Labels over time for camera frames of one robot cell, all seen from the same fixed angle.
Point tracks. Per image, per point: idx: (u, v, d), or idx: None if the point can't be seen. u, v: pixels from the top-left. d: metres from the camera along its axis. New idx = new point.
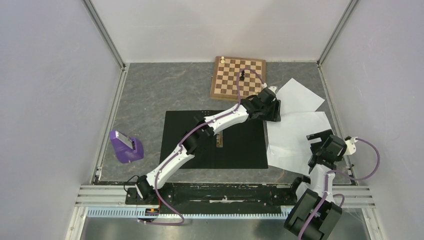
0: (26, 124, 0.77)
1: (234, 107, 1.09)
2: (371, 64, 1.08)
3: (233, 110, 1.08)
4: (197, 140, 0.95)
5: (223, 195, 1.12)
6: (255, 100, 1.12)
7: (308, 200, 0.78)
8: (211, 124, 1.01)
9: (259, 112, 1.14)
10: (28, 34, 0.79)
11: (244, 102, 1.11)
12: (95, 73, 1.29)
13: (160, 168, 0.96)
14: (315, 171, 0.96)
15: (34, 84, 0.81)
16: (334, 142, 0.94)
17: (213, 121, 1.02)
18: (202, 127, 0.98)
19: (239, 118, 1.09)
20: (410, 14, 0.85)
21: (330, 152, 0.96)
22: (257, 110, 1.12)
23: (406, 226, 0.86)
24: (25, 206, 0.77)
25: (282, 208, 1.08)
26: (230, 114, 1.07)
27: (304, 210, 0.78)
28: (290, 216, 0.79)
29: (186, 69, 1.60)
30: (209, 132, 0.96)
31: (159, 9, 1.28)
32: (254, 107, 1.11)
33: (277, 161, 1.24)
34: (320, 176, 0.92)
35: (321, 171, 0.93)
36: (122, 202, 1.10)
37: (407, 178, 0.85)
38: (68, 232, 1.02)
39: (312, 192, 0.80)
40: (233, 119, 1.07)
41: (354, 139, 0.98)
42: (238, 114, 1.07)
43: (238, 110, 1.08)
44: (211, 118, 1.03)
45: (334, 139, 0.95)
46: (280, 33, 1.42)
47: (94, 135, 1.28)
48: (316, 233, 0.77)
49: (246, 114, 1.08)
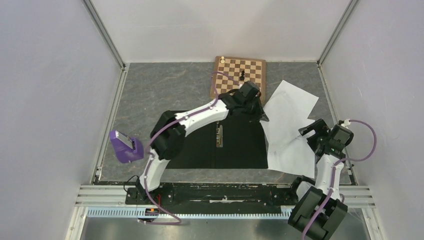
0: (26, 123, 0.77)
1: (212, 102, 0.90)
2: (371, 64, 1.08)
3: (210, 106, 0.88)
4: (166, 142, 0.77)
5: (223, 195, 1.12)
6: (236, 95, 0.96)
7: (311, 198, 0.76)
8: (183, 122, 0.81)
9: (242, 109, 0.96)
10: (28, 34, 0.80)
11: (224, 97, 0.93)
12: (95, 73, 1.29)
13: (146, 172, 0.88)
14: (322, 160, 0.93)
15: (34, 83, 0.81)
16: (342, 130, 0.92)
17: (186, 118, 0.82)
18: (172, 125, 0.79)
19: (218, 115, 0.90)
20: (410, 14, 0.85)
21: (338, 140, 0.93)
22: (238, 107, 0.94)
23: (406, 226, 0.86)
24: (24, 207, 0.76)
25: (282, 208, 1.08)
26: (207, 110, 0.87)
27: (308, 208, 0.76)
28: (294, 214, 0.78)
29: (186, 69, 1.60)
30: (179, 131, 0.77)
31: (159, 9, 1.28)
32: (236, 103, 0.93)
33: (277, 158, 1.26)
34: (326, 170, 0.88)
35: (328, 161, 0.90)
36: (122, 202, 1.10)
37: (407, 178, 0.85)
38: (68, 232, 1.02)
39: (316, 190, 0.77)
40: (211, 116, 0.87)
41: (348, 121, 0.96)
42: (215, 110, 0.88)
43: (216, 105, 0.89)
44: (183, 114, 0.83)
45: (342, 128, 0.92)
46: (280, 33, 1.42)
47: (94, 135, 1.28)
48: (321, 229, 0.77)
49: (225, 110, 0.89)
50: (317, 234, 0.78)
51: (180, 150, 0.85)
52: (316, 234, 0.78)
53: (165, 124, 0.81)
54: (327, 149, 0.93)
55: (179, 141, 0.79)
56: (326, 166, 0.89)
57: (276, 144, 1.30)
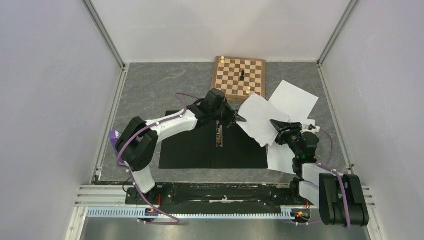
0: (25, 122, 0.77)
1: (181, 111, 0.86)
2: (371, 64, 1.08)
3: (180, 114, 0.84)
4: (137, 150, 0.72)
5: (223, 195, 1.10)
6: (202, 104, 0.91)
7: (329, 184, 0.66)
8: (154, 128, 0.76)
9: (209, 119, 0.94)
10: (29, 35, 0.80)
11: (192, 108, 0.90)
12: (95, 73, 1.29)
13: (133, 180, 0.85)
14: (306, 170, 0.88)
15: (34, 84, 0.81)
16: (309, 144, 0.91)
17: (157, 124, 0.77)
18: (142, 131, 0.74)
19: (188, 124, 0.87)
20: (410, 13, 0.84)
21: (310, 151, 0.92)
22: (206, 117, 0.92)
23: (407, 226, 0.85)
24: (24, 207, 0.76)
25: (282, 208, 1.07)
26: (176, 118, 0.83)
27: (334, 195, 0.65)
28: (327, 210, 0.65)
29: (186, 69, 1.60)
30: (151, 136, 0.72)
31: (159, 9, 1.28)
32: (203, 113, 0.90)
33: (270, 157, 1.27)
34: (314, 168, 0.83)
35: (311, 165, 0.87)
36: (122, 202, 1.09)
37: (407, 178, 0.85)
38: (68, 232, 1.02)
39: (329, 175, 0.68)
40: (180, 125, 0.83)
41: (317, 128, 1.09)
42: (185, 119, 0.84)
43: (186, 114, 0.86)
44: (153, 121, 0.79)
45: (308, 141, 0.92)
46: (280, 32, 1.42)
47: (94, 136, 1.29)
48: (358, 213, 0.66)
49: (195, 118, 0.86)
50: (358, 220, 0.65)
51: (150, 161, 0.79)
52: (358, 220, 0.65)
53: (135, 130, 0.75)
54: (304, 161, 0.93)
55: (149, 148, 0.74)
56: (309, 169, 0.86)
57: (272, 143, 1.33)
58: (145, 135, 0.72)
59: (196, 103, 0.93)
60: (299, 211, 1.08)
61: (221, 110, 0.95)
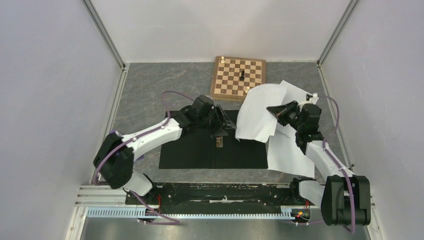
0: (25, 122, 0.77)
1: (163, 121, 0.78)
2: (371, 64, 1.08)
3: (161, 125, 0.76)
4: (114, 169, 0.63)
5: (223, 195, 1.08)
6: (189, 111, 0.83)
7: (336, 188, 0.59)
8: (130, 144, 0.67)
9: (196, 126, 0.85)
10: (29, 35, 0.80)
11: (176, 115, 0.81)
12: (95, 73, 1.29)
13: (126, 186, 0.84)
14: (311, 152, 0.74)
15: (34, 84, 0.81)
16: (312, 114, 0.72)
17: (134, 139, 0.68)
18: (119, 148, 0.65)
19: (171, 135, 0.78)
20: (410, 14, 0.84)
21: (313, 124, 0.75)
22: (193, 125, 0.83)
23: (407, 226, 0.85)
24: (24, 207, 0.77)
25: (282, 208, 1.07)
26: (158, 130, 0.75)
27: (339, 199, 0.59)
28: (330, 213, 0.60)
29: (186, 69, 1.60)
30: (127, 154, 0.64)
31: (158, 9, 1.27)
32: (189, 121, 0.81)
33: (270, 158, 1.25)
34: (322, 155, 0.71)
35: (317, 148, 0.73)
36: (122, 202, 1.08)
37: (407, 178, 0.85)
38: (68, 232, 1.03)
39: (335, 177, 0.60)
40: (162, 137, 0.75)
41: (315, 96, 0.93)
42: (167, 129, 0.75)
43: (169, 124, 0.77)
44: (131, 136, 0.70)
45: (311, 112, 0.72)
46: (280, 33, 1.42)
47: (94, 136, 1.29)
48: (361, 213, 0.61)
49: (179, 128, 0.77)
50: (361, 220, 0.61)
51: (130, 176, 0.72)
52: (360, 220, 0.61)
53: (111, 147, 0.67)
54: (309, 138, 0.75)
55: (127, 166, 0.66)
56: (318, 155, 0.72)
57: (270, 143, 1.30)
58: (120, 153, 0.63)
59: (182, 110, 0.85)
60: (299, 211, 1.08)
61: (210, 118, 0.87)
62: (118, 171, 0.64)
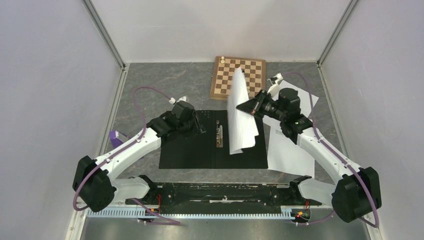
0: (25, 122, 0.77)
1: (138, 134, 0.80)
2: (371, 64, 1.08)
3: (137, 138, 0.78)
4: (93, 193, 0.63)
5: (223, 195, 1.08)
6: (170, 118, 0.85)
7: (351, 191, 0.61)
8: (104, 166, 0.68)
9: (177, 132, 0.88)
10: (28, 35, 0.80)
11: (154, 123, 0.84)
12: (95, 73, 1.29)
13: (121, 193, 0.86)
14: (305, 143, 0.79)
15: (34, 84, 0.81)
16: (293, 100, 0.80)
17: (108, 161, 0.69)
18: (94, 172, 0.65)
19: (150, 146, 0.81)
20: (410, 13, 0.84)
21: (296, 109, 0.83)
22: (174, 131, 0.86)
23: (407, 226, 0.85)
24: (24, 207, 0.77)
25: (282, 208, 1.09)
26: (134, 144, 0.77)
27: (356, 200, 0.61)
28: (348, 213, 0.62)
29: (186, 69, 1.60)
30: (102, 178, 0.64)
31: (158, 8, 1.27)
32: (169, 127, 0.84)
33: (270, 158, 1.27)
34: (321, 149, 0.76)
35: (311, 137, 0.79)
36: (122, 202, 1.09)
37: (407, 178, 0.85)
38: (68, 232, 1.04)
39: (347, 180, 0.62)
40: (138, 150, 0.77)
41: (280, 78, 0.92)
42: (144, 142, 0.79)
43: (145, 136, 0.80)
44: (104, 157, 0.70)
45: (292, 98, 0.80)
46: (280, 32, 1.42)
47: (94, 136, 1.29)
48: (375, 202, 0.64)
49: (157, 138, 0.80)
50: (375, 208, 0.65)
51: (113, 197, 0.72)
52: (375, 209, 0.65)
53: (86, 172, 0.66)
54: (299, 128, 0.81)
55: (106, 188, 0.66)
56: (314, 146, 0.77)
57: (270, 143, 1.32)
58: (95, 178, 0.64)
59: (162, 117, 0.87)
60: (299, 211, 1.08)
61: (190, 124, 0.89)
62: (97, 194, 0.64)
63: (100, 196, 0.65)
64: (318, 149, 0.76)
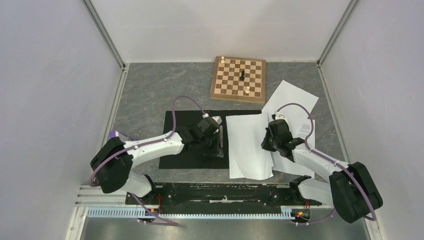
0: (25, 122, 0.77)
1: (166, 134, 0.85)
2: (371, 64, 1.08)
3: (164, 138, 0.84)
4: (112, 173, 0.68)
5: (223, 195, 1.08)
6: (194, 129, 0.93)
7: (342, 185, 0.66)
8: (131, 151, 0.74)
9: (198, 143, 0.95)
10: (28, 34, 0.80)
11: (180, 131, 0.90)
12: (95, 73, 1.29)
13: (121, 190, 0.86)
14: (300, 157, 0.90)
15: (34, 83, 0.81)
16: (279, 125, 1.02)
17: (135, 148, 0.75)
18: (118, 154, 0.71)
19: (172, 148, 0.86)
20: (410, 13, 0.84)
21: (284, 132, 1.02)
22: (195, 142, 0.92)
23: (407, 226, 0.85)
24: (25, 207, 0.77)
25: (282, 208, 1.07)
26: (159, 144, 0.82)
27: (350, 193, 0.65)
28: (347, 209, 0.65)
29: (186, 69, 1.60)
30: (125, 161, 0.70)
31: (158, 8, 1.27)
32: (192, 138, 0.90)
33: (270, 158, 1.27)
34: (313, 157, 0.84)
35: (304, 150, 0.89)
36: (122, 202, 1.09)
37: (406, 178, 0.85)
38: (68, 232, 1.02)
39: (337, 175, 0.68)
40: (163, 150, 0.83)
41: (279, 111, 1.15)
42: (170, 144, 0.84)
43: (171, 138, 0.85)
44: (132, 144, 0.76)
45: (278, 123, 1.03)
46: (280, 32, 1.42)
47: (94, 136, 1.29)
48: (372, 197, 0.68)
49: (181, 144, 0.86)
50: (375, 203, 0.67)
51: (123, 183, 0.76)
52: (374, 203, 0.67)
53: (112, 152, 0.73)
54: (292, 146, 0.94)
55: (123, 173, 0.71)
56: (304, 155, 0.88)
57: None
58: (119, 160, 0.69)
59: (187, 127, 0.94)
60: (299, 211, 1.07)
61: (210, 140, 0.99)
62: (114, 176, 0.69)
63: (116, 177, 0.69)
64: (307, 156, 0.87)
